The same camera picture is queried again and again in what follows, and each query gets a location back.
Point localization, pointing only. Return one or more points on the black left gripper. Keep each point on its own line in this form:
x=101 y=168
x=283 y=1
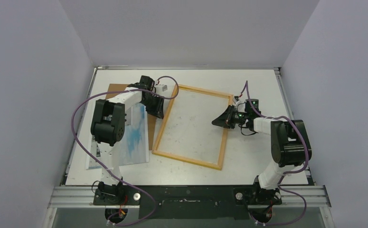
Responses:
x=158 y=111

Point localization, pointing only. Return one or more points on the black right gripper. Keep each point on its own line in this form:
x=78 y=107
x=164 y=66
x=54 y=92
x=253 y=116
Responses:
x=231 y=116

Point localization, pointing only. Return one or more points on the clear glass sheet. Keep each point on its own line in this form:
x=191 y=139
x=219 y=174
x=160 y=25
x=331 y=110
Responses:
x=193 y=126

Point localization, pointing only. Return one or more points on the printed building photo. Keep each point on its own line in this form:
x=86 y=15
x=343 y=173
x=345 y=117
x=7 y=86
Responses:
x=134 y=146

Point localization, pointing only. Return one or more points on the yellow wooden picture frame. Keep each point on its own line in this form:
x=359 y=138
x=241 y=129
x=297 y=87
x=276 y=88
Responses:
x=183 y=159

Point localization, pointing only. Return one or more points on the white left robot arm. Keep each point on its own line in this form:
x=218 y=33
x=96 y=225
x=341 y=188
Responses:
x=109 y=122

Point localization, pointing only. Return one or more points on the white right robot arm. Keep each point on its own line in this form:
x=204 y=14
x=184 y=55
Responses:
x=290 y=146

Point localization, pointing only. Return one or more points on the brown cardboard backing board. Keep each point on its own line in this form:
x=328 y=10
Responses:
x=151 y=119

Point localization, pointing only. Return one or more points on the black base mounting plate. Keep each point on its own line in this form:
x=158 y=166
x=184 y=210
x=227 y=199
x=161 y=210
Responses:
x=188 y=202

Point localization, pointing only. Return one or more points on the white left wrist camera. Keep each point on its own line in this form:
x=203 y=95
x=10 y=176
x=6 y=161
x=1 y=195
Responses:
x=160 y=89

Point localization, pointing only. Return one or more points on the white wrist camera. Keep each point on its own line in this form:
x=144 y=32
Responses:
x=236 y=101
x=160 y=89

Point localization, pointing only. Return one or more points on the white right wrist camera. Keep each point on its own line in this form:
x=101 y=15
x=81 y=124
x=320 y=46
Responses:
x=236 y=101

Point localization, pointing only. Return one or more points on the aluminium front rail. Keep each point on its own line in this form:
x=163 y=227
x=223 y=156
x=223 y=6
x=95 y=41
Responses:
x=83 y=197

